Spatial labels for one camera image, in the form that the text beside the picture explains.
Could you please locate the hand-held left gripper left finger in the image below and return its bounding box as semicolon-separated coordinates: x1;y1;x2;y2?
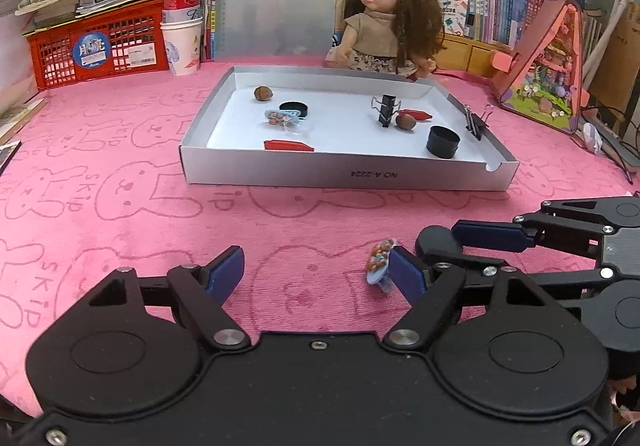
82;246;252;353

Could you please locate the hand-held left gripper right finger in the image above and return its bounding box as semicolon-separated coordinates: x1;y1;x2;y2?
382;249;571;353

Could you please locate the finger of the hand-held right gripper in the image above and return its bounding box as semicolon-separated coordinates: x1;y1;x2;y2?
451;199;617;258
415;225;603;299

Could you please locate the blue bear hair clip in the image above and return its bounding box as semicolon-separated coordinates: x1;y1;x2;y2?
364;237;398;294
264;109;301;126

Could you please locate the black binder clip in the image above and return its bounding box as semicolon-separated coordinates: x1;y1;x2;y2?
462;104;496;141
371;95;405;129

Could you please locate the grey cardboard box tray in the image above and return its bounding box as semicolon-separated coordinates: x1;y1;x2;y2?
180;65;521;192

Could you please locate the pink rabbit print blanket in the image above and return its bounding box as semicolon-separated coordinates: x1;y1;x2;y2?
0;54;640;419

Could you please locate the crumpled white wrapper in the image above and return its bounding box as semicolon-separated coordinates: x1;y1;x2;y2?
582;122;605;153

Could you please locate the pink cardboard toy house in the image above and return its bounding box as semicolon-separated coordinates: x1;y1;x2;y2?
489;0;591;134

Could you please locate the wooden drawer organiser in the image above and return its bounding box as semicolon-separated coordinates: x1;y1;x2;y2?
435;31;516;74

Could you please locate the brown cardboard sheet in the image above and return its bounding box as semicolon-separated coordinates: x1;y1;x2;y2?
590;1;640;137

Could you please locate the brown haired doll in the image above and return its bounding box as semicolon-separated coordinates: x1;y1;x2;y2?
325;0;446;80

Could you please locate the white pole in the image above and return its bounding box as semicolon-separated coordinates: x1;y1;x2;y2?
580;0;633;92

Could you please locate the white label printer box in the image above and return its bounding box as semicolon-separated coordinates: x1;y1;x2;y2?
435;0;476;37

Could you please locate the white paper cup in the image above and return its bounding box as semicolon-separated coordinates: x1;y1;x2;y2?
160;16;205;76

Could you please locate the black flat device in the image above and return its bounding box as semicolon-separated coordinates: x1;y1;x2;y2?
0;140;22;177

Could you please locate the red plastic basket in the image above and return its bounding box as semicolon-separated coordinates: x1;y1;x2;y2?
25;0;168;90

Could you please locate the black cable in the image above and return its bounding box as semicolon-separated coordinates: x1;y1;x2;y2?
585;101;640;184

